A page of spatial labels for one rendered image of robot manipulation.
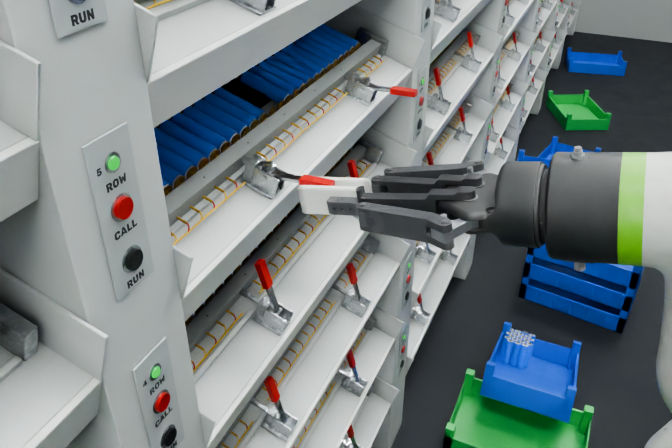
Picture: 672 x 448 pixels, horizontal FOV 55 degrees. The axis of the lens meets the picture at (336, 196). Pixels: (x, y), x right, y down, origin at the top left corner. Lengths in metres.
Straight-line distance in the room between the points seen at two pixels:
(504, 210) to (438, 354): 1.30
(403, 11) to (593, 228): 0.57
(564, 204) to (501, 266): 1.64
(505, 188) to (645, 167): 0.11
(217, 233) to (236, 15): 0.20
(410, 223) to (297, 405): 0.46
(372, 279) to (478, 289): 0.94
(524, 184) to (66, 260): 0.35
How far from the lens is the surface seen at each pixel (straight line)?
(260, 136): 0.71
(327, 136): 0.79
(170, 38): 0.52
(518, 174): 0.56
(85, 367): 0.50
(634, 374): 1.92
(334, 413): 1.19
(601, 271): 1.92
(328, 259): 0.89
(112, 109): 0.44
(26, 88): 0.38
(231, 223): 0.63
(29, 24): 0.39
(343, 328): 1.06
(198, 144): 0.68
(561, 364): 1.87
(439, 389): 1.74
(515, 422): 1.70
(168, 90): 0.49
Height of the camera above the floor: 1.27
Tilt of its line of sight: 31 degrees down
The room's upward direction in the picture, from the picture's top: straight up
